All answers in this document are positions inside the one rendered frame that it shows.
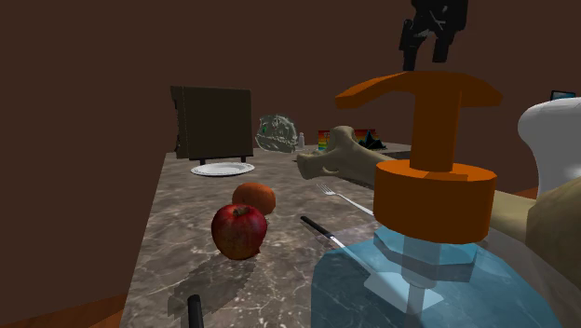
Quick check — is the black handled knife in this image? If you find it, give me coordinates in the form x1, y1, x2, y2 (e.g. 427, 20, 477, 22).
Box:
299, 214, 381, 279

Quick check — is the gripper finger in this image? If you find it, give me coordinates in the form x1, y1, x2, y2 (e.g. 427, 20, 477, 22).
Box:
431, 30, 456, 63
399, 18, 428, 72

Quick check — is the orange pump blue soap dispenser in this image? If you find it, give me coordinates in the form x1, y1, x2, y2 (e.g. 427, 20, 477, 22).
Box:
310, 70, 566, 328

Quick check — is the rainbow coloured box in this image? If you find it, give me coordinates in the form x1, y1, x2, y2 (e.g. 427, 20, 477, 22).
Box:
317, 128, 388, 153

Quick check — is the white plate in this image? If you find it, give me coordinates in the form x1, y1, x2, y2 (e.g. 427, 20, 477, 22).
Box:
190, 161, 256, 178

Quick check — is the red apple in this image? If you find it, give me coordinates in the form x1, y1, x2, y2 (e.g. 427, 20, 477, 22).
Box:
210, 203, 269, 262

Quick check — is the orange fruit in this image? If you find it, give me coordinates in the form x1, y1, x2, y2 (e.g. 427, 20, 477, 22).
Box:
231, 182, 277, 217

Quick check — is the grey green crumpled lump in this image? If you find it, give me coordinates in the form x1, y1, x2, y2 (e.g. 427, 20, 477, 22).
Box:
254, 114, 300, 155

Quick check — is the blue flat screen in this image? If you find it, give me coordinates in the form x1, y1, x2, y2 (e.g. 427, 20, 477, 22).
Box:
549, 89, 578, 103

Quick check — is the silver fork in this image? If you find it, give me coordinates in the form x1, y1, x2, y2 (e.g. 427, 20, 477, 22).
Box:
316, 183, 375, 217

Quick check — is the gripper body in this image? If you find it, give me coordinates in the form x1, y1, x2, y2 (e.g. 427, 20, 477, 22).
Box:
410, 0, 469, 35

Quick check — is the dark brown boxy appliance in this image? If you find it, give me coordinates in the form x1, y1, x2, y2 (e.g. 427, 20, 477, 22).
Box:
169, 85, 254, 166

